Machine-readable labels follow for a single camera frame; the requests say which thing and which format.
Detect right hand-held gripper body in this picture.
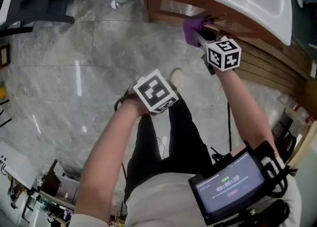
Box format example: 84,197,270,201
194,32,242,76

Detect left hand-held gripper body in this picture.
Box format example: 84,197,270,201
114,69,180,116

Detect purple cloth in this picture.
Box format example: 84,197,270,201
182,15,209,48

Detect brown wooden sink cabinet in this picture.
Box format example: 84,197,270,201
142,0,280,45

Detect person's right forearm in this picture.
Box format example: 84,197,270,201
214,68,279,157

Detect person's left forearm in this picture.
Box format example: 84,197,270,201
74,95,151,223

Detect person's white shoe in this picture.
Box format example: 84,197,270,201
169,68,183,92

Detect wooden slatted panel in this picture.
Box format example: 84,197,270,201
220,29,313,98

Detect person's black trousers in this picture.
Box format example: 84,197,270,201
123,94,213,203

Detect person's beige shirt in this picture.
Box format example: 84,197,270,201
70,173,303,227

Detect black metal stand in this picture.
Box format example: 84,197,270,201
0,0,84,38

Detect white box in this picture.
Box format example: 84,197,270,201
0,141,38,190

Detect black cable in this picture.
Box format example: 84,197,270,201
226,101,232,153

